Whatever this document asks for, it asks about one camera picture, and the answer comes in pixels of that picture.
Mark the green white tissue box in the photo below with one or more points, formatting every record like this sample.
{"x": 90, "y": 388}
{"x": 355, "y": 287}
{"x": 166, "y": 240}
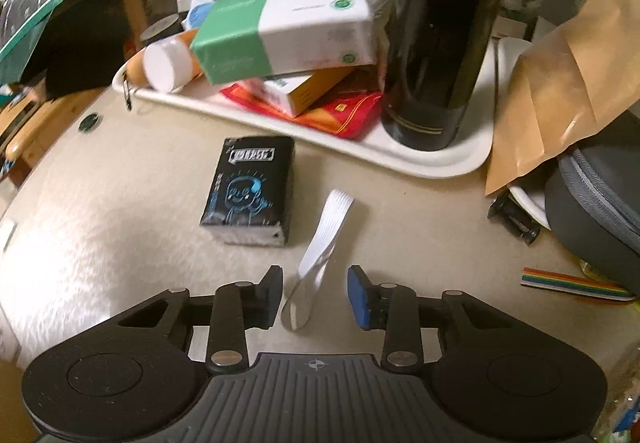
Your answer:
{"x": 300, "y": 23}

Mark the black tissue pack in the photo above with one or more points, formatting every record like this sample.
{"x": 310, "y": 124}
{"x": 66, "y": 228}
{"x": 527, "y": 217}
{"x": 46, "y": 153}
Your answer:
{"x": 250, "y": 188}

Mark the black thermos bottle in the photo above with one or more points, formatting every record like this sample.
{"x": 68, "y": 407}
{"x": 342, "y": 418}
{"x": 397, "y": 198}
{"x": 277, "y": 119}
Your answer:
{"x": 440, "y": 48}

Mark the white plate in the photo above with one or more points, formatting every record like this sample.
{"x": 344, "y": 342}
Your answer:
{"x": 530, "y": 203}

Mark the orange white box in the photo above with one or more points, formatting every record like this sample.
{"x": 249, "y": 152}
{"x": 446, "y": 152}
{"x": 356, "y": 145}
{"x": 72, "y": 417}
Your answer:
{"x": 310, "y": 90}

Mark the white plastic tray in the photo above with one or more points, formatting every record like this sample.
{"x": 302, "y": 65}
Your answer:
{"x": 450, "y": 163}

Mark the small black round jar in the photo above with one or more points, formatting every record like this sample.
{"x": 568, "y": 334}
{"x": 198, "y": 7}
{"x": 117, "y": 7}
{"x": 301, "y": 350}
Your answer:
{"x": 160, "y": 28}

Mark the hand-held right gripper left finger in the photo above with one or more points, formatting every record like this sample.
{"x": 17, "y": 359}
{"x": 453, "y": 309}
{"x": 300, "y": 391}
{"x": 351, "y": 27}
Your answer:
{"x": 270, "y": 295}

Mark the round black lid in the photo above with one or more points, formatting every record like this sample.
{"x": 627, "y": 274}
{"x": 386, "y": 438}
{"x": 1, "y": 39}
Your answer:
{"x": 90, "y": 121}

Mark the dark cloth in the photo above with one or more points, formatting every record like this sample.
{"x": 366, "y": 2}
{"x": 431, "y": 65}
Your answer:
{"x": 75, "y": 58}

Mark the grey zip case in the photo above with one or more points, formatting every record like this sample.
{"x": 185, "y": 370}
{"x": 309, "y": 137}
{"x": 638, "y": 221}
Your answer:
{"x": 600, "y": 223}

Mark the metal carabiner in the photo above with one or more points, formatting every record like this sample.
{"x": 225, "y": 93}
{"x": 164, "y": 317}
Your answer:
{"x": 128, "y": 98}

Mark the white capped cup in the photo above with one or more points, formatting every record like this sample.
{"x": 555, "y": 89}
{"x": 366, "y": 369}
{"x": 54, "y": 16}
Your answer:
{"x": 162, "y": 65}

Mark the white blue bottle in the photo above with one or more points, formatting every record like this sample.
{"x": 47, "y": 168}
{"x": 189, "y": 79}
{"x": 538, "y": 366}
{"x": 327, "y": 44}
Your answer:
{"x": 200, "y": 13}

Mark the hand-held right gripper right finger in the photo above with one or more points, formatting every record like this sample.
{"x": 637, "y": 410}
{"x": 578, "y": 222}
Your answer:
{"x": 360, "y": 295}

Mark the brown paper bag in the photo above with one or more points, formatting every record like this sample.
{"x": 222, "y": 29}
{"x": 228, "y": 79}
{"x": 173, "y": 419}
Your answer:
{"x": 560, "y": 93}

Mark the red packet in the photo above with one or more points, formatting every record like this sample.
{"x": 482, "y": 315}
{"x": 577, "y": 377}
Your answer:
{"x": 345, "y": 115}

